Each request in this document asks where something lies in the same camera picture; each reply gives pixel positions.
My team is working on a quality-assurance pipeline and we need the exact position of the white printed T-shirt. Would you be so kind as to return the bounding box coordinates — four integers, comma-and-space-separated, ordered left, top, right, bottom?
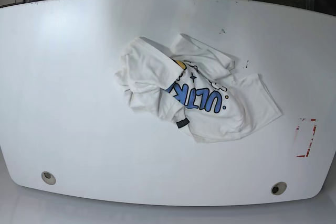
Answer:
115, 34, 282, 143

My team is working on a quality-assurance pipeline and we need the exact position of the red tape rectangle marking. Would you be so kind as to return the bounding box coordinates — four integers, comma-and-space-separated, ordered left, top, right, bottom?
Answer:
293, 118, 317, 158

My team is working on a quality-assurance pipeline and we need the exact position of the right table cable grommet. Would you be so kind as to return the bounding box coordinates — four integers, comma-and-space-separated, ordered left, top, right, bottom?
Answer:
271, 182, 287, 196

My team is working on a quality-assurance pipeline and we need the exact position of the table cable grommet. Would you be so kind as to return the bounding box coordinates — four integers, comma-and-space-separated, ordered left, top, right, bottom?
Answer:
41, 172, 56, 185
271, 182, 287, 196

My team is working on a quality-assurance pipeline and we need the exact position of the left table cable grommet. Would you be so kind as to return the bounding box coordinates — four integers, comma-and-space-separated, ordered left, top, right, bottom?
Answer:
41, 172, 56, 185

